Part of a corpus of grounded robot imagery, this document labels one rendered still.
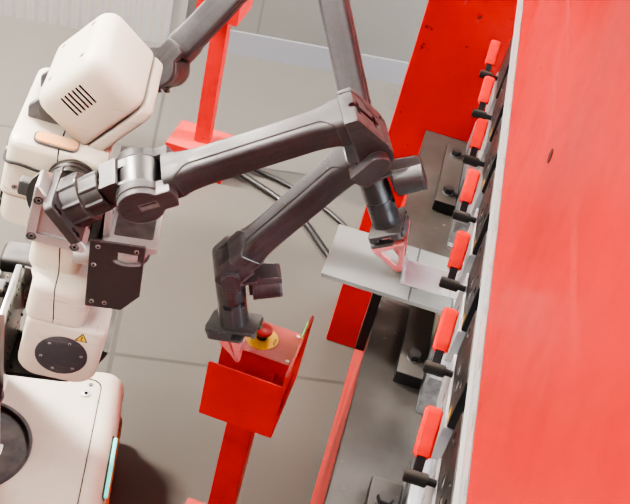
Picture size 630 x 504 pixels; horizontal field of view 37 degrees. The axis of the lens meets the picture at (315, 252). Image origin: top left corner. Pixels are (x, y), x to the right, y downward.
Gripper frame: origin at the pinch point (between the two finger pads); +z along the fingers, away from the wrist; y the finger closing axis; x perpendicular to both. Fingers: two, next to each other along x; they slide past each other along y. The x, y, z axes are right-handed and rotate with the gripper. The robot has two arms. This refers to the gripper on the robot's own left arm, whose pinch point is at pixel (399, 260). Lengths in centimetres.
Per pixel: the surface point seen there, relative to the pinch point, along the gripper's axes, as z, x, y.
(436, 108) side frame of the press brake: 6, 2, 85
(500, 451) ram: -36, -32, -93
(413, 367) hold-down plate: 14.2, -1.0, -16.9
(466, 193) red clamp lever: -19.5, -19.4, -13.4
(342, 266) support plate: -3.9, 10.0, -5.2
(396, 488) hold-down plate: 15.0, -1.4, -47.2
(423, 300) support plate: 5.0, -4.5, -8.1
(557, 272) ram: -48, -39, -84
